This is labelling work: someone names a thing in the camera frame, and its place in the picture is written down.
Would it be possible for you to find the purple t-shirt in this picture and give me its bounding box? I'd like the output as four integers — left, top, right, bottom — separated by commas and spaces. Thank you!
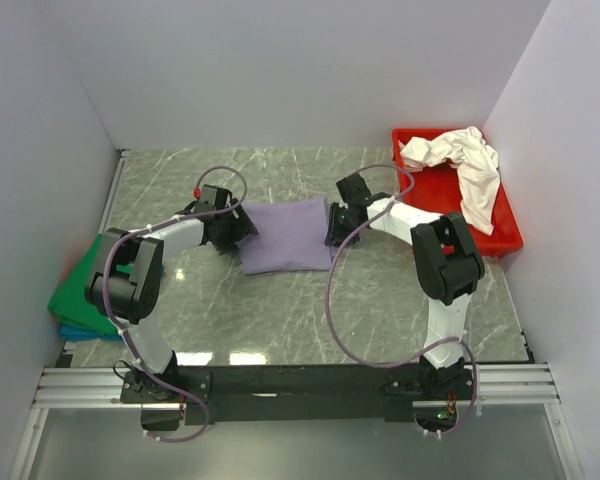
239, 196, 332, 275

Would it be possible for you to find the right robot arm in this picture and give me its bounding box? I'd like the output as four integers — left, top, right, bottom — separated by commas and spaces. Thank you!
325, 173, 485, 399

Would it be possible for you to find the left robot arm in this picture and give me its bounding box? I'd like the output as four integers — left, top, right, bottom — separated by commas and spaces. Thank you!
85, 184, 258, 402

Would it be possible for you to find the red plastic bin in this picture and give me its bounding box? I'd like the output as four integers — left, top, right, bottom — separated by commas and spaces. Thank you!
392, 128, 523, 258

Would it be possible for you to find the white t-shirt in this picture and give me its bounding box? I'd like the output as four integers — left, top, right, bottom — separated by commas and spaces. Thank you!
398, 126, 501, 236

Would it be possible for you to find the green folded t-shirt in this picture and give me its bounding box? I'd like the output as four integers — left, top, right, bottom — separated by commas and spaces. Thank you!
47, 233, 166, 337

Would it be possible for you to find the black base beam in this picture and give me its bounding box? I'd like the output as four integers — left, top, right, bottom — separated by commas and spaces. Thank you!
120, 363, 476, 431

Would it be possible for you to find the blue folded t-shirt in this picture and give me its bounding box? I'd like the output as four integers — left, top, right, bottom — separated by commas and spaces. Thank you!
59, 325, 122, 343

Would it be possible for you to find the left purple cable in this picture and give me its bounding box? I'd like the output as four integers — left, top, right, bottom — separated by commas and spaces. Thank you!
102, 166, 249, 444

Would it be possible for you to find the purple cable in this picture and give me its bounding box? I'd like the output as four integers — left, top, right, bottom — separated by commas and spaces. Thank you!
325, 164, 480, 437
102, 166, 249, 444

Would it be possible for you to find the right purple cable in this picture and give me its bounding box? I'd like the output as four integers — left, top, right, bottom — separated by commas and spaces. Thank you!
325, 164, 480, 437

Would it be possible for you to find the aluminium rail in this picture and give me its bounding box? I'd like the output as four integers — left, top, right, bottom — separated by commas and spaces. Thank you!
33, 364, 561, 409

